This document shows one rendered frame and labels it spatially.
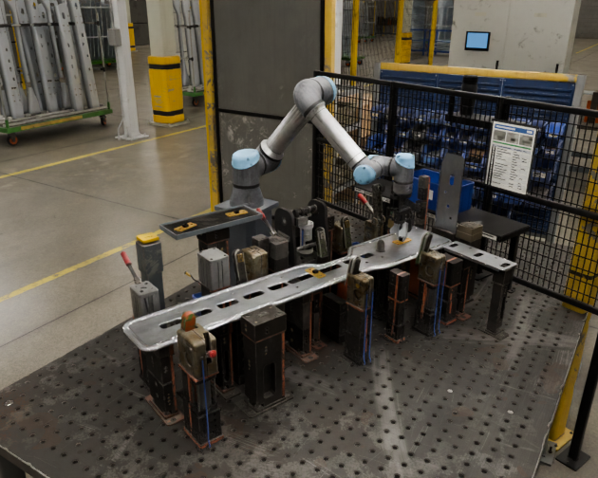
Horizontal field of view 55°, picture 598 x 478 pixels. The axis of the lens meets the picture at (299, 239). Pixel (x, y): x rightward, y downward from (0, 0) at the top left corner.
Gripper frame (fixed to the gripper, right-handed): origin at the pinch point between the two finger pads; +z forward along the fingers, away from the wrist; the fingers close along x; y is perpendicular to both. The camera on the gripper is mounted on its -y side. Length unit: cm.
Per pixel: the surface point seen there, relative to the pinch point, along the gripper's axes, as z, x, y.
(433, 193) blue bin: -8.0, -13.9, -35.5
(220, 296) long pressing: 2, -6, 83
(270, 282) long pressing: 2, -5, 64
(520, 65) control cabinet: -3, -313, -590
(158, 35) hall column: -35, -744, -251
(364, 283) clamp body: -1.4, 21.6, 42.9
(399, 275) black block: 3.4, 18.6, 22.0
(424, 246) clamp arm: -4.2, 17.5, 7.4
